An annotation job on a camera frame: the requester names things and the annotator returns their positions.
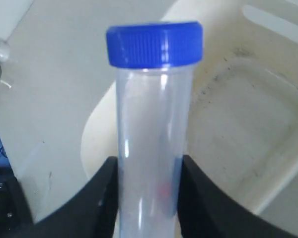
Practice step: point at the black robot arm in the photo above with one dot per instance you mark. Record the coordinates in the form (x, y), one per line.
(14, 209)

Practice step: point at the cream plastic bin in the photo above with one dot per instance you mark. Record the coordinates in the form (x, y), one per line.
(242, 128)

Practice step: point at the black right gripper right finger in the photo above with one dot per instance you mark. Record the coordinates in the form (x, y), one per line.
(205, 211)

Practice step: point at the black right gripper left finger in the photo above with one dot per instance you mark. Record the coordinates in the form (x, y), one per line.
(91, 213)

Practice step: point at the blue-capped tube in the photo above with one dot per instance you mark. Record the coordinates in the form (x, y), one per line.
(155, 65)

